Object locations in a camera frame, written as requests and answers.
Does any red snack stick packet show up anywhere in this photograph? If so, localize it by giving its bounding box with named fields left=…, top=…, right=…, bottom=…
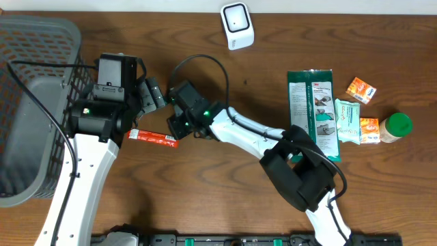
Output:
left=128, top=129, right=179, bottom=148

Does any green white gloves package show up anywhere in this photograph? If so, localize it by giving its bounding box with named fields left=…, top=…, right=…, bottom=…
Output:
left=287, top=69, right=341, bottom=162

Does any white mint wipes pack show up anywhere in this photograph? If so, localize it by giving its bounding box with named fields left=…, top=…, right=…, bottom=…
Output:
left=335, top=99, right=361, bottom=145

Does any orange small box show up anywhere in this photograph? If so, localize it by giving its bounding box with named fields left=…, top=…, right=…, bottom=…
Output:
left=360, top=118, right=380, bottom=144
left=346, top=77, right=376, bottom=104

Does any green lid jar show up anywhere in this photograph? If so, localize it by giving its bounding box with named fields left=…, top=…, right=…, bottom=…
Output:
left=380, top=113, right=413, bottom=143

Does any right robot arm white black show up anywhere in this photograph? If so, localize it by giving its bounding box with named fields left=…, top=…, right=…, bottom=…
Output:
left=167, top=102, right=352, bottom=245

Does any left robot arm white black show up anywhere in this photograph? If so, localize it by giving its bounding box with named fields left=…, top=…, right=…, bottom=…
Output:
left=36, top=76, right=165, bottom=245

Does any white barcode scanner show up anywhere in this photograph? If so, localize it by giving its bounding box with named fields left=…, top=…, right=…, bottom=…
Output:
left=220, top=2, right=255, bottom=51

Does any grey plastic mesh basket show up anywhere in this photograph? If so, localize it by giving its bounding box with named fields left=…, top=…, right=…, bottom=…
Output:
left=1, top=16, right=93, bottom=208

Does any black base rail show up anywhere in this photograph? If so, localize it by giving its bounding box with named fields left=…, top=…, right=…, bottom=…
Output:
left=90, top=234, right=404, bottom=246

